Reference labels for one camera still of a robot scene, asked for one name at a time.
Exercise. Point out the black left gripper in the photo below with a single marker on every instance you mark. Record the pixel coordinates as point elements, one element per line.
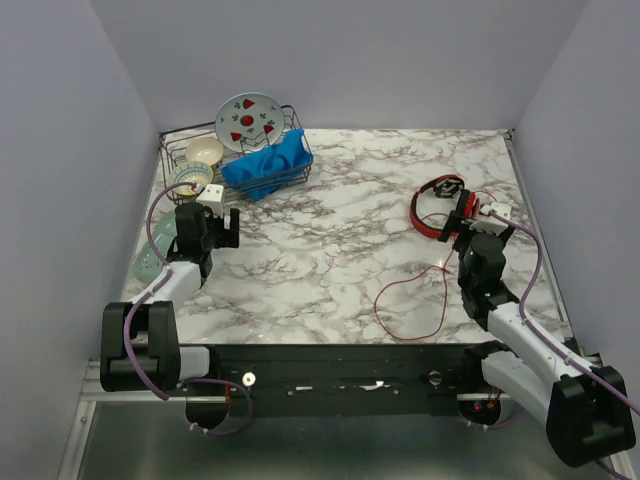
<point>228,237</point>

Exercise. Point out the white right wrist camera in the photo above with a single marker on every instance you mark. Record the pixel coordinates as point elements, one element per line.
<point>491,218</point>

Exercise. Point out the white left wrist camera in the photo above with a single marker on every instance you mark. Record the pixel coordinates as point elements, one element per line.
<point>212,197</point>

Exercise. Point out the blue cloth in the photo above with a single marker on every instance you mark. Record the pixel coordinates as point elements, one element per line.
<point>263,172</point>

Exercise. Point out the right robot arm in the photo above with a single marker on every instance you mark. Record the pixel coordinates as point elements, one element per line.
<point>584,408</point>

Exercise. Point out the cream bowl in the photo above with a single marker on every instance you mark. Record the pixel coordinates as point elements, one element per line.
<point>208,150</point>

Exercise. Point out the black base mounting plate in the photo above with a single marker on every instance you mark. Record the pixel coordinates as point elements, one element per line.
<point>348,380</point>

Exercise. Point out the black wire dish rack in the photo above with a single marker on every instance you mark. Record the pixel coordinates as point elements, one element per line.
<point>172,145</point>

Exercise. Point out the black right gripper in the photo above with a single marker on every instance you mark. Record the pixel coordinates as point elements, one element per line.
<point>458,220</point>

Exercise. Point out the red black headphones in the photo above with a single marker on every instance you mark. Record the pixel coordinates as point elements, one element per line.
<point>431,204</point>

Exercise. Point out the patterned yellow centre bowl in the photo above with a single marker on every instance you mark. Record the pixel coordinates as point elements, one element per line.
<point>188,174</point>

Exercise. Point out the light green dish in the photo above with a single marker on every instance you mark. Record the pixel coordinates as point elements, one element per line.
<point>146,266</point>

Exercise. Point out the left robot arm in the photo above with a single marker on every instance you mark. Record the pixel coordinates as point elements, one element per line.
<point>139,339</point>

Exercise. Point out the aluminium frame rail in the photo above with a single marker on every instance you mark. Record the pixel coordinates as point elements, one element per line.
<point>91,395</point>

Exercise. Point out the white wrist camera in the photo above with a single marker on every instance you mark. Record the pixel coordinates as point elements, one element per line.
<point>212,197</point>
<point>491,218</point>

